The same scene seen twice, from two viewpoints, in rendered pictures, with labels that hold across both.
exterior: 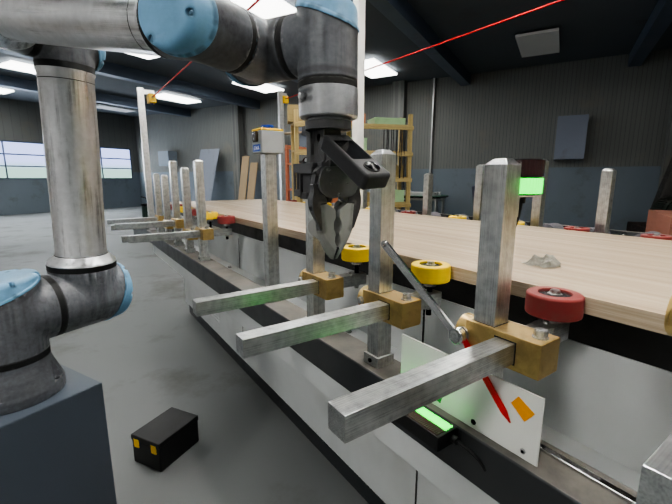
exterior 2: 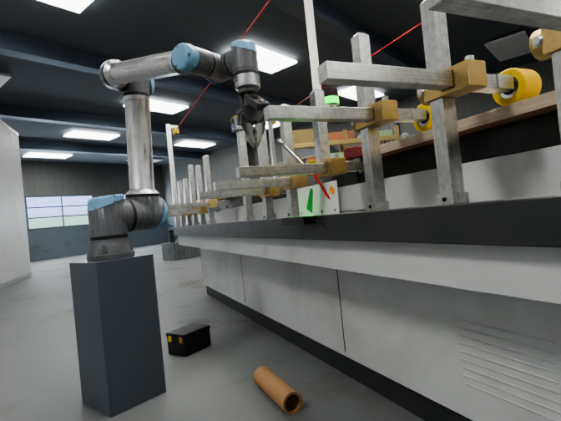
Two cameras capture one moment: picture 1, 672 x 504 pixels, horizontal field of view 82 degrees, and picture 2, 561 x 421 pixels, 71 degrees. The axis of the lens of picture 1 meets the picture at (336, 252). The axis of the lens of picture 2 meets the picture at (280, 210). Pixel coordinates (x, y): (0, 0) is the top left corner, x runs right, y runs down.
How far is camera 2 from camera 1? 0.88 m
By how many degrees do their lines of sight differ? 15
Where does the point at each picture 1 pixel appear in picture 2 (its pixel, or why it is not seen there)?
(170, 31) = (182, 63)
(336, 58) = (245, 63)
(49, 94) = (130, 108)
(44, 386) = (126, 250)
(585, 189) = not seen: outside the picture
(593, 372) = (390, 190)
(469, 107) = (459, 114)
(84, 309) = (144, 215)
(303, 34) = (233, 57)
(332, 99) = (245, 78)
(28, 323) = (119, 215)
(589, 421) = not seen: hidden behind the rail
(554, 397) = not seen: hidden behind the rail
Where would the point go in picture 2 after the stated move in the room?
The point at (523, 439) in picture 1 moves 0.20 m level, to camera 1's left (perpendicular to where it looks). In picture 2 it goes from (334, 204) to (270, 210)
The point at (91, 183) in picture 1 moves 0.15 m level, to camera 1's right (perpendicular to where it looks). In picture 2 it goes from (148, 149) to (178, 145)
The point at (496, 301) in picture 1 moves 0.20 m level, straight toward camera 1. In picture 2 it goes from (320, 149) to (286, 144)
